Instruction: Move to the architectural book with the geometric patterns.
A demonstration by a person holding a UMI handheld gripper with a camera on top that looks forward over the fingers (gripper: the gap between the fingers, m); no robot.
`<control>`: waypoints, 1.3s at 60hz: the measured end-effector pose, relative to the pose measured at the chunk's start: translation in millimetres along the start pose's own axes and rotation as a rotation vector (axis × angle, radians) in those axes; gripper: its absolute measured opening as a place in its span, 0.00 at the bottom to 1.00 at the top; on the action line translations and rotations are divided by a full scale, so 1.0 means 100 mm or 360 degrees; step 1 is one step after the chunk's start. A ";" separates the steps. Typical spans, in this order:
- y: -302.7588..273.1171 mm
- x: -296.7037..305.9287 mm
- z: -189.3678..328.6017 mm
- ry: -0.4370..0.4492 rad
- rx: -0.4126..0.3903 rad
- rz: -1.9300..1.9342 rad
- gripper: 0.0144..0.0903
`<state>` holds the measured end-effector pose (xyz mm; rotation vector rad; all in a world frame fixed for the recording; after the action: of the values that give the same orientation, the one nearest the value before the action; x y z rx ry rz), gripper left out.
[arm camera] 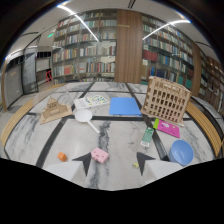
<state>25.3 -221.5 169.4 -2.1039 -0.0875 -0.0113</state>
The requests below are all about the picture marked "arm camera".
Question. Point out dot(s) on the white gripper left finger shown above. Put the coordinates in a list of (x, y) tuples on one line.
[(75, 168)]

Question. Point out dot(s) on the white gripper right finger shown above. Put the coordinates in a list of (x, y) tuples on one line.
[(153, 166)]

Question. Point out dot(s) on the blue book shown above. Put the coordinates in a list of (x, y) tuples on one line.
[(124, 106)]

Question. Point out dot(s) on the white book with geometric patterns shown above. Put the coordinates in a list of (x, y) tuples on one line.
[(90, 101)]

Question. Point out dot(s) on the small orange block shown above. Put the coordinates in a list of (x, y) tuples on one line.
[(62, 156)]

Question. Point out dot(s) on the small yellow die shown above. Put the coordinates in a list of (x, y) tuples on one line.
[(135, 164)]

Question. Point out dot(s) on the pink cassette tape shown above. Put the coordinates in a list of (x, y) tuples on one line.
[(99, 155)]

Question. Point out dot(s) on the green white carton box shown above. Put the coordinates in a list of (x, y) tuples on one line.
[(147, 137)]

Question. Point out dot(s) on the blue bowl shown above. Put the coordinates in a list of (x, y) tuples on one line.
[(181, 152)]

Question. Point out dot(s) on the magenta cassette tape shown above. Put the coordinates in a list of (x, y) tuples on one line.
[(167, 128)]

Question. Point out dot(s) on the white magnifying glass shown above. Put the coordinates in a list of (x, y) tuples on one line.
[(85, 117)]

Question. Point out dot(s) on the wooden temple model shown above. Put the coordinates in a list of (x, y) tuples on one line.
[(53, 110)]

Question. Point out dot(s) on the wooden lattice building model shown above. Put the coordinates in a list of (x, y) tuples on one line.
[(165, 99)]

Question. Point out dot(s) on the red chair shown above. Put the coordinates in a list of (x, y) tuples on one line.
[(48, 76)]

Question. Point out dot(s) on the long bookshelf with books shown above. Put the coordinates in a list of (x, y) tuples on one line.
[(168, 53)]

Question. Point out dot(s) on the tall bookshelf with books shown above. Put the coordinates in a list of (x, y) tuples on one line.
[(84, 46)]

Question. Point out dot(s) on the wooden wall panel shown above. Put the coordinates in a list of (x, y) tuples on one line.
[(128, 46)]

